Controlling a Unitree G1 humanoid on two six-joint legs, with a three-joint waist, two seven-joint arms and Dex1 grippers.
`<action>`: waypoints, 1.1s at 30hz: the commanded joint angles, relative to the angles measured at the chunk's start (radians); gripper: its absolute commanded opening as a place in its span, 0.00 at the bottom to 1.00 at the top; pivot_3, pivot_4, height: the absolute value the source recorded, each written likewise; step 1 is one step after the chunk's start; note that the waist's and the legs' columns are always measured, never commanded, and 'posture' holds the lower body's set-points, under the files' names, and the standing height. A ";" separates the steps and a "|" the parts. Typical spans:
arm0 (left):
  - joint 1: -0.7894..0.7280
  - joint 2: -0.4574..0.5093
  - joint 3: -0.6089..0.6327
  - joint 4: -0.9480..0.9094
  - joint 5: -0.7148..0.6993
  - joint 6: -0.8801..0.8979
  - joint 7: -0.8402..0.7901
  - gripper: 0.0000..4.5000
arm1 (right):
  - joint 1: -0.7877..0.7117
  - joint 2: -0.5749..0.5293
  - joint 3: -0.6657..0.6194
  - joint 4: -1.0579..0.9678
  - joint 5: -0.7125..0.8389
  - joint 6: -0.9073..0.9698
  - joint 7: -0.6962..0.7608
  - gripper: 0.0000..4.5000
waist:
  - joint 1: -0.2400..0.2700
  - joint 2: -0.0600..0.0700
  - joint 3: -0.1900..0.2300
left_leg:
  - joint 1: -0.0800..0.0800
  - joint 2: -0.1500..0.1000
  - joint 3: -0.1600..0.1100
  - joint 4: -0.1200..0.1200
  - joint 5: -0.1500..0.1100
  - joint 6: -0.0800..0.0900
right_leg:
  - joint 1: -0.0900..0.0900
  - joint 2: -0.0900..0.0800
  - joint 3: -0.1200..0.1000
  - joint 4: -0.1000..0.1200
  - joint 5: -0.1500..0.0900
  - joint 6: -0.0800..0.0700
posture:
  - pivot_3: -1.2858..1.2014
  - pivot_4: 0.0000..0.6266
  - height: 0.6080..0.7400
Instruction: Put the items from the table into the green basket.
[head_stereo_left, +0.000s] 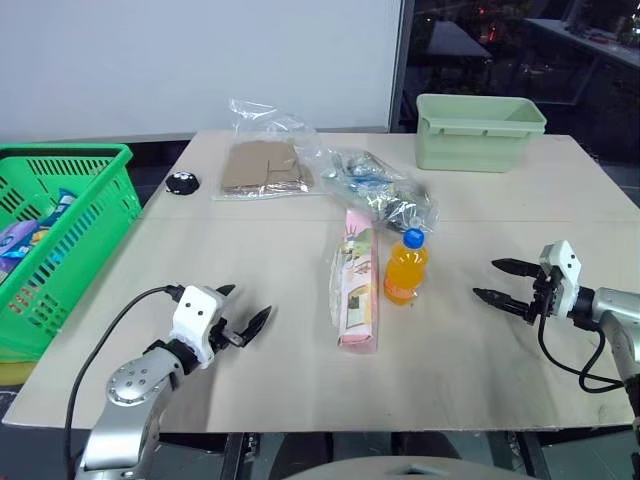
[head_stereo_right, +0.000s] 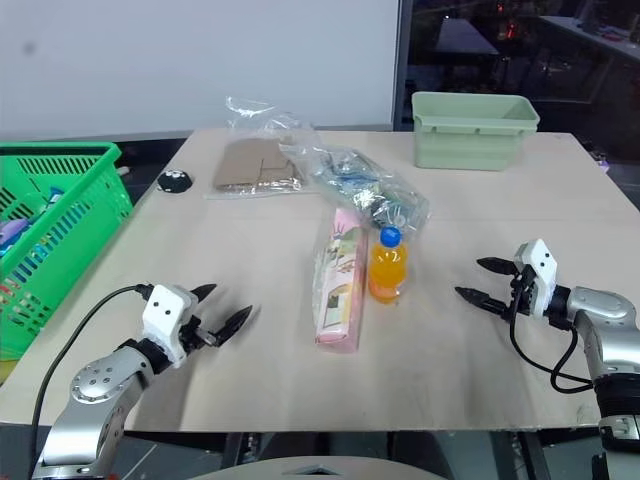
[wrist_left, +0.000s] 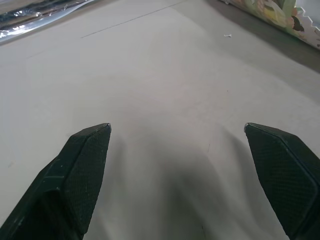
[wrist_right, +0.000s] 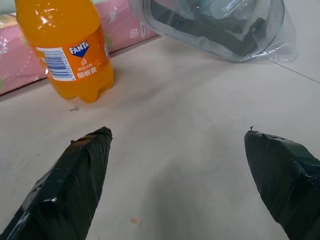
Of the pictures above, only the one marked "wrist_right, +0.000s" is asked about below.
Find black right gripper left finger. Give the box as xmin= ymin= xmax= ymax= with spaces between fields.
xmin=0 ymin=126 xmax=113 ymax=240

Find clear goggles in plastic bag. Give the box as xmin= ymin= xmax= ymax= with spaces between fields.
xmin=127 ymin=0 xmax=300 ymax=63

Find pink floral tissue pack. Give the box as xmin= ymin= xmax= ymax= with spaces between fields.
xmin=0 ymin=0 xmax=159 ymax=96

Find orange Fanta soda bottle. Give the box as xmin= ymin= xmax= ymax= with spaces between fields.
xmin=14 ymin=0 xmax=115 ymax=104

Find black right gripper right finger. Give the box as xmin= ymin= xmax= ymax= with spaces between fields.
xmin=243 ymin=126 xmax=320 ymax=240

